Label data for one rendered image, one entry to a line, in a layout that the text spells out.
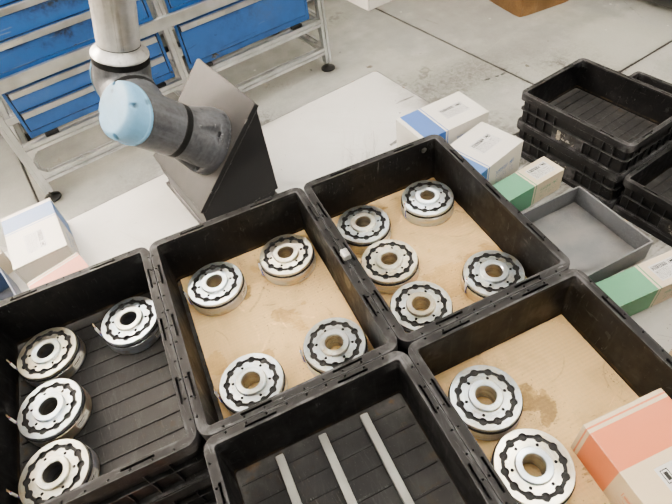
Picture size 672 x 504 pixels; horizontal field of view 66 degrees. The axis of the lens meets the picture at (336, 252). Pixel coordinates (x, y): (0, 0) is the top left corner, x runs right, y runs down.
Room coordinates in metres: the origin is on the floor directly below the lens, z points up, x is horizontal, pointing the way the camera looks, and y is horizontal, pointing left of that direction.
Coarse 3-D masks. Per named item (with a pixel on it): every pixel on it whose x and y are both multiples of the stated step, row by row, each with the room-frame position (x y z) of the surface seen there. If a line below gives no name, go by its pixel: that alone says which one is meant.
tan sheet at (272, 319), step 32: (256, 256) 0.69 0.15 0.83; (256, 288) 0.61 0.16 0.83; (288, 288) 0.60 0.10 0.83; (320, 288) 0.58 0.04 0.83; (224, 320) 0.55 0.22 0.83; (256, 320) 0.54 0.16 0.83; (288, 320) 0.53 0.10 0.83; (320, 320) 0.52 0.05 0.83; (352, 320) 0.50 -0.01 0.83; (224, 352) 0.49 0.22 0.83; (256, 352) 0.48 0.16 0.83; (288, 352) 0.46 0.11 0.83; (256, 384) 0.42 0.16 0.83; (288, 384) 0.41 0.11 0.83; (224, 416) 0.37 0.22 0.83
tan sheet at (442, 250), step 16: (400, 192) 0.80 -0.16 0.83; (384, 208) 0.76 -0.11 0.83; (400, 208) 0.75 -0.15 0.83; (336, 224) 0.74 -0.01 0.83; (400, 224) 0.71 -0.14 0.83; (448, 224) 0.68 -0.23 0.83; (464, 224) 0.68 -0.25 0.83; (400, 240) 0.66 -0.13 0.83; (416, 240) 0.66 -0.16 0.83; (432, 240) 0.65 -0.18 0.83; (448, 240) 0.64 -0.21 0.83; (464, 240) 0.64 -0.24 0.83; (480, 240) 0.63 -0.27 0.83; (432, 256) 0.61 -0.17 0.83; (448, 256) 0.60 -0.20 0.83; (464, 256) 0.60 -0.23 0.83; (432, 272) 0.57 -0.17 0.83; (448, 272) 0.57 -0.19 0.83; (448, 288) 0.53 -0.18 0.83; (464, 304) 0.49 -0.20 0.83
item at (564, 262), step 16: (416, 144) 0.82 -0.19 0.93; (448, 144) 0.80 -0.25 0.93; (368, 160) 0.80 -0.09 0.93; (464, 160) 0.75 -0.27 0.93; (336, 176) 0.77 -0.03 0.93; (480, 176) 0.69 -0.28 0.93; (496, 192) 0.65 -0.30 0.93; (320, 208) 0.70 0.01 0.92; (512, 208) 0.60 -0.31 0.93; (528, 224) 0.56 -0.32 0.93; (336, 240) 0.60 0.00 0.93; (544, 240) 0.52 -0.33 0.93; (560, 256) 0.48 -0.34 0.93; (544, 272) 0.46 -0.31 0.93; (560, 272) 0.46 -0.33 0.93; (368, 288) 0.49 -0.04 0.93; (512, 288) 0.44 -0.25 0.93; (384, 304) 0.45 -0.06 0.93; (480, 304) 0.42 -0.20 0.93; (448, 320) 0.41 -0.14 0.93; (400, 336) 0.39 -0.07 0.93; (416, 336) 0.39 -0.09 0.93
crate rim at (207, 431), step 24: (288, 192) 0.75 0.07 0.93; (312, 216) 0.67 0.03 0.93; (168, 240) 0.68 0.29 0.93; (168, 288) 0.56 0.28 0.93; (360, 288) 0.49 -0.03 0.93; (168, 312) 0.51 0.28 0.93; (384, 336) 0.40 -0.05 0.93; (360, 360) 0.37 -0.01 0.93; (192, 384) 0.39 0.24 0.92; (312, 384) 0.34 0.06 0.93; (192, 408) 0.34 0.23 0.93; (264, 408) 0.33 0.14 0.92; (216, 432) 0.30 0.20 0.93
